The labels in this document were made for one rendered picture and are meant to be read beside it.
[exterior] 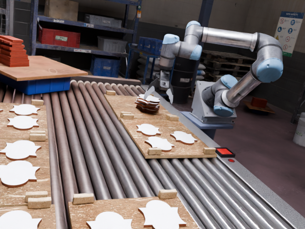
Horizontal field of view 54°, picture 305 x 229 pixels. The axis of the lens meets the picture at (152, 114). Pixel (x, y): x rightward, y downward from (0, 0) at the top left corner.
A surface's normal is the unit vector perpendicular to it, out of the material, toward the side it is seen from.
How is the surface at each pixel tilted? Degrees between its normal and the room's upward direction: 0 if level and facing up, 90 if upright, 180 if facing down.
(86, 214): 0
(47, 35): 90
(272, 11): 90
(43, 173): 0
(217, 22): 90
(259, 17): 90
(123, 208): 0
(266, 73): 124
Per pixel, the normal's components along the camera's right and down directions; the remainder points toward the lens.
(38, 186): 0.18, -0.93
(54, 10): 0.65, 0.26
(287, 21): -0.89, -0.01
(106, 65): 0.36, 0.37
